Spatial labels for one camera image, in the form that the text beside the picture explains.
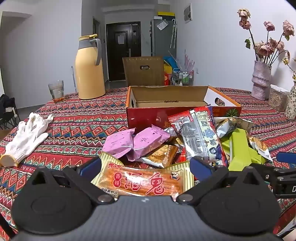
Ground orange spicy strip packet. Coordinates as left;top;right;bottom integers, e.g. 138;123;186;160
91;152;195;201

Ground blue plastic bag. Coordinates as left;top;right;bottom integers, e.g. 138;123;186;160
165;57;179;70

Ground floral patterned vase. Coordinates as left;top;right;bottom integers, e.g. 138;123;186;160
284;81;296;120

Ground red packet with blue print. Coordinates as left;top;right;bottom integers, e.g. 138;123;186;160
168;105;228;167

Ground green snack packet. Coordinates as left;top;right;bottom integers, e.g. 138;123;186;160
220;128;250;163
228;148;266;170

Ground white electrical panel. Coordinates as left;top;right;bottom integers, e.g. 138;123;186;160
183;3;193;24

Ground white biscuit packet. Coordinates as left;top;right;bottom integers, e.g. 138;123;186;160
248;137;273;161

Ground dark entrance door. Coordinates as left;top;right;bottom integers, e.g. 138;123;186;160
106;22;141;82

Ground white cotton glove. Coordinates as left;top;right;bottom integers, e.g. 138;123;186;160
0;112;54;167

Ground clear packet with grey print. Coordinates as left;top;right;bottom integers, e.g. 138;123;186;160
173;116;210;160

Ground yellow thermos jug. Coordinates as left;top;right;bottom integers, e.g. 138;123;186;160
74;34;106;100

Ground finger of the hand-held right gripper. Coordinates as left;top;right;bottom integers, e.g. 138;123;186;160
261;152;296;180

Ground white and gold snack packet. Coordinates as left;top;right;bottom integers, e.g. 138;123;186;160
214;117;255;139

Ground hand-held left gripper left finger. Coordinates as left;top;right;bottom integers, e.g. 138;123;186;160
30;157;115;206

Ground bunch of dried roses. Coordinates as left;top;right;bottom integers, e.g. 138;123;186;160
237;9;296;65

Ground white folded umbrella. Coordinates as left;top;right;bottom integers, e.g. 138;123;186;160
170;19;178;49

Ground wooden chair back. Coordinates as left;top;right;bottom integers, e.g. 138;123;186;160
122;56;165;87

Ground purple snack packet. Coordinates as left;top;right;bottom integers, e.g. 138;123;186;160
127;124;171;161
102;128;137;159

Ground yellow flower stems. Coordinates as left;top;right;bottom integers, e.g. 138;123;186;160
282;57;296;81

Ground pink feathery plant bunch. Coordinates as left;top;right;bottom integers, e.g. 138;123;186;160
184;49;196;70

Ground wire rack cart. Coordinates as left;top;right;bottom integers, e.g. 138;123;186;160
171;69;195;86

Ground glass cup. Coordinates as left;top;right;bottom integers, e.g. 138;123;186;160
48;80;64;102

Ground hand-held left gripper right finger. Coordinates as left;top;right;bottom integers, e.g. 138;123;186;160
176;156;264;206

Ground grey fridge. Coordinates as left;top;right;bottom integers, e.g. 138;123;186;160
151;18;177;57

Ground orange biscuit packet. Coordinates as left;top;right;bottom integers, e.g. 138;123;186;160
140;144;179;168

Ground black folding chair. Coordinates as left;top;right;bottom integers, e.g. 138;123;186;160
0;94;18;130

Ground cardboard box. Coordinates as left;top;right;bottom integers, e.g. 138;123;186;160
126;85;242;130

